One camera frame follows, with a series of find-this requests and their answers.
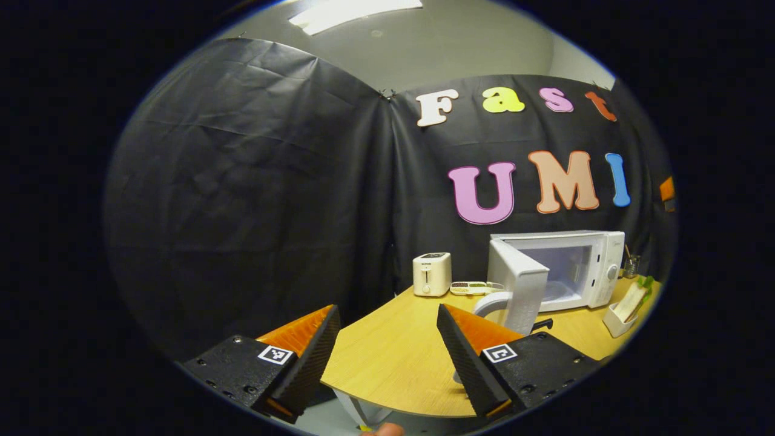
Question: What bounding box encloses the white toaster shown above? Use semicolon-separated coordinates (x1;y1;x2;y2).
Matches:
413;253;452;297

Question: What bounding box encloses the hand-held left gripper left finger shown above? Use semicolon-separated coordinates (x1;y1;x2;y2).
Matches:
180;304;341;424

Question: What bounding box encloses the white microwave oven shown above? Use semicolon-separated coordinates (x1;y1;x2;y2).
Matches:
472;230;625;337

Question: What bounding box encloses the ceiling light panel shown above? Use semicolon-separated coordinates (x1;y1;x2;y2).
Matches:
288;0;423;36

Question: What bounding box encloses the white table leg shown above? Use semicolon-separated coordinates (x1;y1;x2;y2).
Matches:
333;391;394;428

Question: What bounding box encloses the sandwich with green lettuce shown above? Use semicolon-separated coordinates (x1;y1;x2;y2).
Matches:
615;276;655;322

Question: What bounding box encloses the white snack dish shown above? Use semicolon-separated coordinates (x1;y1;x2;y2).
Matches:
450;280;506;297

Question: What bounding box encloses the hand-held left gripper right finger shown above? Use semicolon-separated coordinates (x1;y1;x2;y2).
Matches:
436;303;601;420

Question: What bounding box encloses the black backdrop cloth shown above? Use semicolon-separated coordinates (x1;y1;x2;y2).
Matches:
104;38;678;364

